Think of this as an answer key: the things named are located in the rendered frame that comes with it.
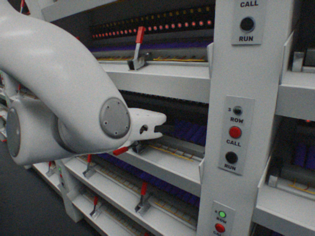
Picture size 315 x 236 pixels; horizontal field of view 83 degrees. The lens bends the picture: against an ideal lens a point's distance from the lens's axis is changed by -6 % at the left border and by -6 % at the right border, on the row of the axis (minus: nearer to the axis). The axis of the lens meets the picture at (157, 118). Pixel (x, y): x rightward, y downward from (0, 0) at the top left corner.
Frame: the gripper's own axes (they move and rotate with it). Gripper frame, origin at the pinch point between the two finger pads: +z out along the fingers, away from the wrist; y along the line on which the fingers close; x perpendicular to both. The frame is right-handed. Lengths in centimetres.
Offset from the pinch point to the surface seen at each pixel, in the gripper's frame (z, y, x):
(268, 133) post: -8.9, -24.0, -3.6
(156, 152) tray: -2.8, -1.4, 7.0
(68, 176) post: 2, 46, 33
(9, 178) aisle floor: -3, 113, 61
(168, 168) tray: -5.4, -7.0, 8.4
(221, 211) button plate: -5.5, -19.2, 12.5
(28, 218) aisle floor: -8, 66, 62
